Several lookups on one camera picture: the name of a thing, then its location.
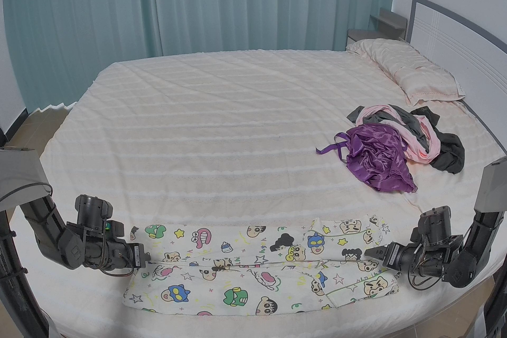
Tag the bed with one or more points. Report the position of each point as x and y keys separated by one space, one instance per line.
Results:
x=198 y=122

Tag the cream pillow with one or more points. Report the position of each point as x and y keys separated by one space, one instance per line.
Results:
x=420 y=83

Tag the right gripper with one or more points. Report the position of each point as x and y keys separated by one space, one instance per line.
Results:
x=404 y=257

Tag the white printed pyjama top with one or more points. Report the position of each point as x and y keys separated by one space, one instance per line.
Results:
x=237 y=289

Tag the pink and grey garment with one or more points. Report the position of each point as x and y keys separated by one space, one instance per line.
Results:
x=420 y=142

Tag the grey bedside table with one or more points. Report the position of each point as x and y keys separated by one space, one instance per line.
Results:
x=384 y=23

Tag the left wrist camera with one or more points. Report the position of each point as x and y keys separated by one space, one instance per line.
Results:
x=115 y=229

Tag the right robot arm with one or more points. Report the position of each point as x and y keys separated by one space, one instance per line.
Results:
x=467 y=261

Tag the black garment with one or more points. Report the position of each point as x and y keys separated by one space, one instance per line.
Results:
x=451 y=154

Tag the purple satin garment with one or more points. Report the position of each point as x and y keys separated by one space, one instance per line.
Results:
x=376 y=162

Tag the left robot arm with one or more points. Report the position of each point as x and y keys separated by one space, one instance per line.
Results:
x=43 y=229

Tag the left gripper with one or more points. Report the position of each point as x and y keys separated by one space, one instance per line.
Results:
x=130 y=255

